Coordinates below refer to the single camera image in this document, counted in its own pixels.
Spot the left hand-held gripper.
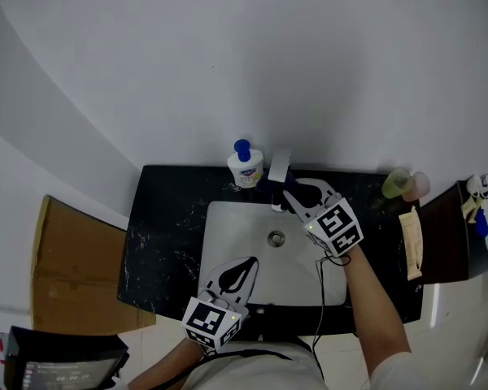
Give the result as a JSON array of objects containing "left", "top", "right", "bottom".
[{"left": 181, "top": 256, "right": 260, "bottom": 351}]

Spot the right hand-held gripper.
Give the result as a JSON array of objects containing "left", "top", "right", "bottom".
[{"left": 282, "top": 178, "right": 365, "bottom": 258}]

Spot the chrome faucet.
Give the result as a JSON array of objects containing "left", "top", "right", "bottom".
[{"left": 267, "top": 147, "right": 293, "bottom": 213}]

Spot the person's right forearm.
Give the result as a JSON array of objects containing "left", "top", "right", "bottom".
[{"left": 341, "top": 244, "right": 414, "bottom": 377}]

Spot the person's left forearm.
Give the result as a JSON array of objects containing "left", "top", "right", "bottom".
[{"left": 128, "top": 337, "right": 207, "bottom": 390}]

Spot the white sink basin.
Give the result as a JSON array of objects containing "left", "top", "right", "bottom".
[{"left": 198, "top": 200, "right": 348, "bottom": 307}]

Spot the white soap bottle blue pump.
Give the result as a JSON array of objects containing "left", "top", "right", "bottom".
[{"left": 226, "top": 138, "right": 264, "bottom": 189}]

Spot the green plastic cup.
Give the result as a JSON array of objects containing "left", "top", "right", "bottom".
[{"left": 381, "top": 167, "right": 412, "bottom": 200}]

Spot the black marble vanity counter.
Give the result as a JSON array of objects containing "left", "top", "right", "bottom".
[{"left": 117, "top": 164, "right": 426, "bottom": 324}]

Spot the person's white shirt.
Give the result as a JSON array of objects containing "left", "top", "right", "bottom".
[{"left": 178, "top": 341, "right": 432, "bottom": 390}]

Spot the pink plastic cup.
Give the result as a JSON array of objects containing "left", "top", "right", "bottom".
[{"left": 401, "top": 171, "right": 431, "bottom": 203}]

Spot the beige flat packet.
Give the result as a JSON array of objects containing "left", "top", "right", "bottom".
[{"left": 398, "top": 206, "right": 425, "bottom": 282}]

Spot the dark brown cabinet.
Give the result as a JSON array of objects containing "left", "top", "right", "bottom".
[{"left": 420, "top": 179, "right": 488, "bottom": 286}]

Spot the brown cardboard box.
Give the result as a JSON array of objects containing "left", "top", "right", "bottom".
[{"left": 31, "top": 194, "right": 158, "bottom": 336}]

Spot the beige crumpled packet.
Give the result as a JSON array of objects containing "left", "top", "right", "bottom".
[{"left": 461, "top": 195, "right": 483, "bottom": 221}]

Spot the small blue object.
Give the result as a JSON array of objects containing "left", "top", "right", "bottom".
[{"left": 474, "top": 208, "right": 488, "bottom": 237}]

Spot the black monitor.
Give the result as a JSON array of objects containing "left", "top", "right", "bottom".
[{"left": 2, "top": 325, "right": 130, "bottom": 390}]

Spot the right hand-held gripper black cable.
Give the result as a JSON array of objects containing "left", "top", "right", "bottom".
[{"left": 311, "top": 252, "right": 353, "bottom": 381}]

